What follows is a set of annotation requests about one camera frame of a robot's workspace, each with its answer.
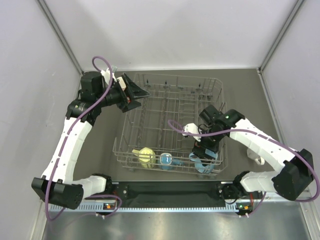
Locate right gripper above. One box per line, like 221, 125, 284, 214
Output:
192, 126, 226, 166

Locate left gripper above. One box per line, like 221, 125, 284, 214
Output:
95, 72, 150, 112

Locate plain blue mug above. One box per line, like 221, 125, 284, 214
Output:
188, 149, 218, 174

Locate blue floral mug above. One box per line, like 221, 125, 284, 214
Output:
157, 153, 184, 171

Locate yellow mug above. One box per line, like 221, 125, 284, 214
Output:
131, 147, 156, 169

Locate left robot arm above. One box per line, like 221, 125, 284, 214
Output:
31, 70, 150, 210

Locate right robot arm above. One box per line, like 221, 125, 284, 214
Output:
183, 105, 318, 201

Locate pink mug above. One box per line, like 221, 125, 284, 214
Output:
116, 76, 127, 91

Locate white mug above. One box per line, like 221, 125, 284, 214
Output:
246, 148, 265, 166

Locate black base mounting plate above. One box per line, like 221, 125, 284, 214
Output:
84, 181, 263, 201

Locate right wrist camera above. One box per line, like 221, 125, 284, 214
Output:
183, 123, 199, 135

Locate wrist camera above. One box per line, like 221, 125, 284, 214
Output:
100, 66, 118, 82
183, 123, 199, 135

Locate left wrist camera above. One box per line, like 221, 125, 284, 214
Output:
100, 66, 118, 82

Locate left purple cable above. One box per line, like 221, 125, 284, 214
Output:
44, 55, 123, 221

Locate grey wire dish rack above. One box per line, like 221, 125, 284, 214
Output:
113, 73, 228, 177

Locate aluminium frame rail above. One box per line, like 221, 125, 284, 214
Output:
39, 180, 314, 213

